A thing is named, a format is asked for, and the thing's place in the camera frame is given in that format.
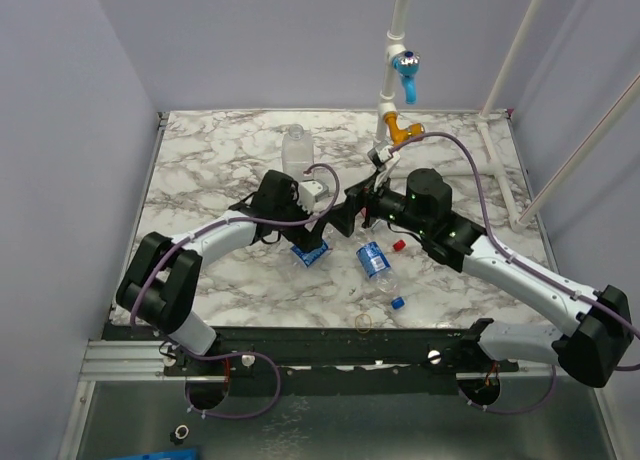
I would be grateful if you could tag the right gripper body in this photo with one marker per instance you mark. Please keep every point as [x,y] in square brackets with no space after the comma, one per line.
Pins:
[360,203]

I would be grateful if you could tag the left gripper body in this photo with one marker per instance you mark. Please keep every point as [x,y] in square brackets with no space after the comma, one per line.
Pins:
[293,233]

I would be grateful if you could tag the blue label bottle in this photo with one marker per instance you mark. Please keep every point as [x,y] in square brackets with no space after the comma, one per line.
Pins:
[307,259]
[380,273]

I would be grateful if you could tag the large clear juice bottle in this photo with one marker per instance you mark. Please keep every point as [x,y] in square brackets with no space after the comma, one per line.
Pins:
[297,152]

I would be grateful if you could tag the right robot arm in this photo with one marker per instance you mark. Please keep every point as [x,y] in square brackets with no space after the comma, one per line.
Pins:
[588,332]

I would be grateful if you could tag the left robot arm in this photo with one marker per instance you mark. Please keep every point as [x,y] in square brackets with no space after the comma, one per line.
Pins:
[160,283]

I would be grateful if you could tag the red label bottle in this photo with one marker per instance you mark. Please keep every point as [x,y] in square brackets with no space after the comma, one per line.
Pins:
[397,243]

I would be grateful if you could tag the yellow brass faucet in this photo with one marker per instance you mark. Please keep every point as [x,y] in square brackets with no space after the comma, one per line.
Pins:
[399,135]

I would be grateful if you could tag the rubber band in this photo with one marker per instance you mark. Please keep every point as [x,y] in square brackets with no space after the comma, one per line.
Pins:
[363,323]

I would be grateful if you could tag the blue faucet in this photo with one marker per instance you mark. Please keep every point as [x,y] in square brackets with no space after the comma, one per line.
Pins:
[407,64]

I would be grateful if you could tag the blue box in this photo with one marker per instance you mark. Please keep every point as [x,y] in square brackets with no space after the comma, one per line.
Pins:
[179,454]

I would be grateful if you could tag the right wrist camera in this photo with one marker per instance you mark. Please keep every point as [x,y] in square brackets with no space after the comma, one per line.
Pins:
[384,160]

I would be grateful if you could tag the white PVC pipe frame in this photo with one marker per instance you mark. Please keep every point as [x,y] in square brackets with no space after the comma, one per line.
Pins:
[395,44]

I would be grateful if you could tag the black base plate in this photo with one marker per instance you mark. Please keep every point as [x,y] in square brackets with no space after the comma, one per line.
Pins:
[258,361]

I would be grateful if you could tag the aluminium rail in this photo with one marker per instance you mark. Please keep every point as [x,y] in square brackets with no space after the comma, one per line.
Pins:
[143,360]

